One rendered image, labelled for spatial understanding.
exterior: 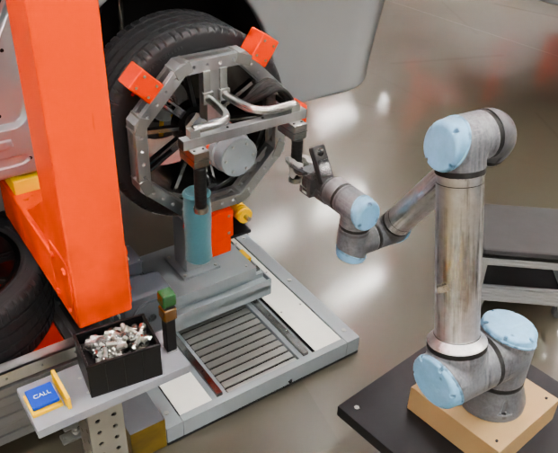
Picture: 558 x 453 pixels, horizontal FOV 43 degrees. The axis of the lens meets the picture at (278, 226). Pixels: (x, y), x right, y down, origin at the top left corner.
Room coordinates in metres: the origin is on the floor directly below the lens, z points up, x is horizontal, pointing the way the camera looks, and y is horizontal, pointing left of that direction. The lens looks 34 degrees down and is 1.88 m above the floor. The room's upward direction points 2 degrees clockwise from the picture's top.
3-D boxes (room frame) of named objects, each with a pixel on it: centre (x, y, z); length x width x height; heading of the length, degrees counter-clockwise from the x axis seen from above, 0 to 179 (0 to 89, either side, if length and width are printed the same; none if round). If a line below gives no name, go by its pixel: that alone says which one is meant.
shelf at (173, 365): (1.35, 0.46, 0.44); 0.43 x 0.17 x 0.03; 126
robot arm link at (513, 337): (1.39, -0.61, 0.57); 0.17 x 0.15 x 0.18; 124
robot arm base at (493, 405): (1.39, -0.62, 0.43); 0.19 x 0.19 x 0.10
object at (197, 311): (2.16, 0.33, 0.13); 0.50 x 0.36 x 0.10; 126
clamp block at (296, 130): (1.96, -0.03, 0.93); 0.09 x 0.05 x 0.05; 36
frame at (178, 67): (2.02, 0.23, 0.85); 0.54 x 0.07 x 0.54; 126
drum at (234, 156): (1.97, 0.19, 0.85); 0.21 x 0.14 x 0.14; 36
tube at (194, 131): (1.87, 0.24, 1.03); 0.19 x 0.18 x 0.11; 36
